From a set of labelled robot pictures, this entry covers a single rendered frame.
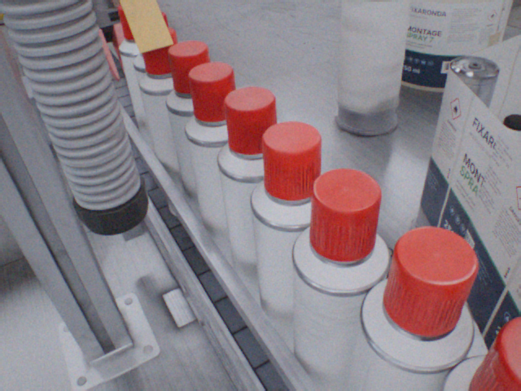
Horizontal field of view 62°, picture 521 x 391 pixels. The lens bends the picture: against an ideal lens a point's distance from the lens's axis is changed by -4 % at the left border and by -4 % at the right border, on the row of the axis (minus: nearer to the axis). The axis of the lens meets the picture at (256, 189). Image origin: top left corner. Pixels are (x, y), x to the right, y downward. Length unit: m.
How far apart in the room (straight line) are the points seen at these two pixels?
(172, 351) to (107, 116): 0.32
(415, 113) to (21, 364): 0.59
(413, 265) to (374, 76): 0.43
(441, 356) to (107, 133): 0.17
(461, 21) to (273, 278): 0.53
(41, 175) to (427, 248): 0.24
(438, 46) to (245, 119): 0.50
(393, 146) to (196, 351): 0.36
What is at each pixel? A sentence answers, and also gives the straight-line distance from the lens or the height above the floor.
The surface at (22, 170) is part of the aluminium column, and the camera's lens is 0.33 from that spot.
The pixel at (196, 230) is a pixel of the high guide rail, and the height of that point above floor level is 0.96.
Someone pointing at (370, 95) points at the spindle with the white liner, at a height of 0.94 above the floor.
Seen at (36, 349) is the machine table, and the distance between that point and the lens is 0.52.
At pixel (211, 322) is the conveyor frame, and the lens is 0.42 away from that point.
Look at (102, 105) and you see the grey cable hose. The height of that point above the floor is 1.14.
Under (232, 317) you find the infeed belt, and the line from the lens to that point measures 0.41.
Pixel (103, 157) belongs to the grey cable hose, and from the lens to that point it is 0.19.
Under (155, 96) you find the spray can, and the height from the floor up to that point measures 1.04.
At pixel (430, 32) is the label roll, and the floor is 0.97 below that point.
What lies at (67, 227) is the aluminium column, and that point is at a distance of 0.35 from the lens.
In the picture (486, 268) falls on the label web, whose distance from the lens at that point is 0.36.
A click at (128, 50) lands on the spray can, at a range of 0.51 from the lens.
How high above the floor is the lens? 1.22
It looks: 40 degrees down
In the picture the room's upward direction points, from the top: 5 degrees counter-clockwise
